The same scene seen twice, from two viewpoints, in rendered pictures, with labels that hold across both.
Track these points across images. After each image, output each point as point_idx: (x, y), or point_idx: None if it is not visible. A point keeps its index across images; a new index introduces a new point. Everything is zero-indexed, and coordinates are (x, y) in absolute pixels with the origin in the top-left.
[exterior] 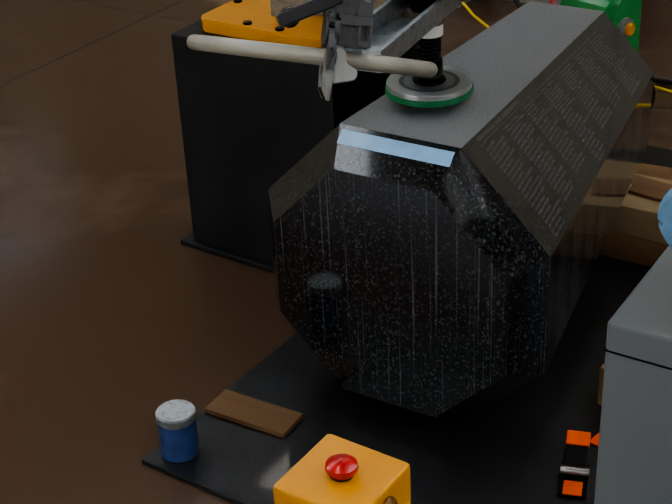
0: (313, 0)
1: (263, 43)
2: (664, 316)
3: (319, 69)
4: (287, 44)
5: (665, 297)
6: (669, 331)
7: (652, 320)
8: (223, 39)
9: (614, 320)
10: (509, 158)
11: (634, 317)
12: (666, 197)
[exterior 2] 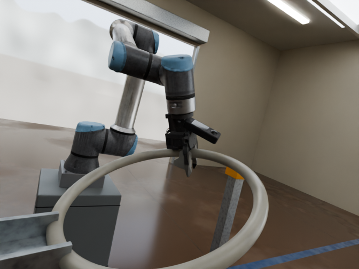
0: (202, 123)
1: (224, 154)
2: (108, 189)
3: (189, 164)
4: (211, 151)
5: (98, 190)
6: (114, 187)
7: (112, 190)
8: (245, 165)
9: (120, 194)
10: None
11: (114, 192)
12: (137, 141)
